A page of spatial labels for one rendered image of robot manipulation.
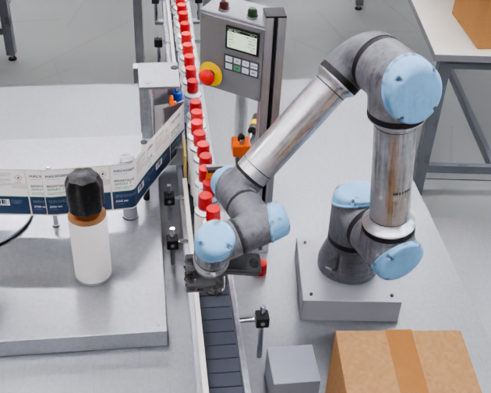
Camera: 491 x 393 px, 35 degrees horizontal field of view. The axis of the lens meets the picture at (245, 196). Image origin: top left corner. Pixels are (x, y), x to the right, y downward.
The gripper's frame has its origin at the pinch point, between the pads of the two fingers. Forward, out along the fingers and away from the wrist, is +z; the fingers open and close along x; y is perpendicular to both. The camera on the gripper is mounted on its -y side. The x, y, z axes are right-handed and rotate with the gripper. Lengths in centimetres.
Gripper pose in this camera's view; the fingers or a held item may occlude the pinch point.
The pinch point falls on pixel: (215, 285)
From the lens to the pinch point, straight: 179.3
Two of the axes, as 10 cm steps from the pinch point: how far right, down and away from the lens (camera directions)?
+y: -9.9, 0.5, -1.2
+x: 0.9, 9.3, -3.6
